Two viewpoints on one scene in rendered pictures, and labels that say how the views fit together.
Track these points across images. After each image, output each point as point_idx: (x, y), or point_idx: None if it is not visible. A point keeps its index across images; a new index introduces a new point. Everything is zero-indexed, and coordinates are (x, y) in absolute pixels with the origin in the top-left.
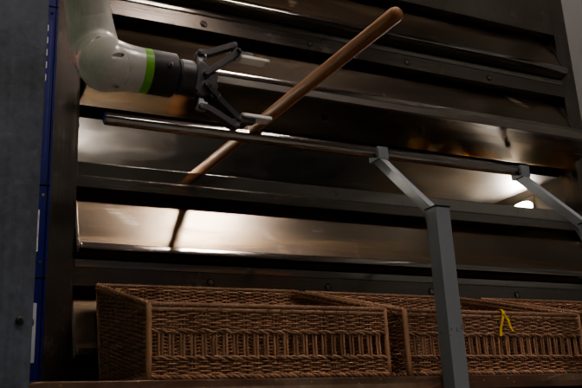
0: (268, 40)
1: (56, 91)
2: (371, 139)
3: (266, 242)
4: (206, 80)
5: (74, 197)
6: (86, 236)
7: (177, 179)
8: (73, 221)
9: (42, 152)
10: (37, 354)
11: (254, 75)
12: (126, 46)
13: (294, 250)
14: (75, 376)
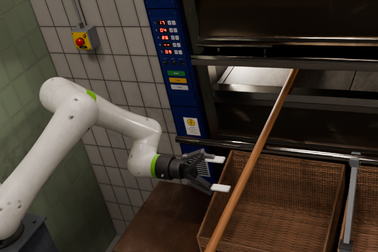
0: None
1: (192, 53)
2: None
3: (329, 134)
4: (188, 172)
5: (214, 107)
6: (223, 127)
7: (269, 98)
8: (216, 118)
9: (190, 91)
10: (211, 174)
11: (296, 58)
12: (140, 166)
13: (349, 140)
14: None
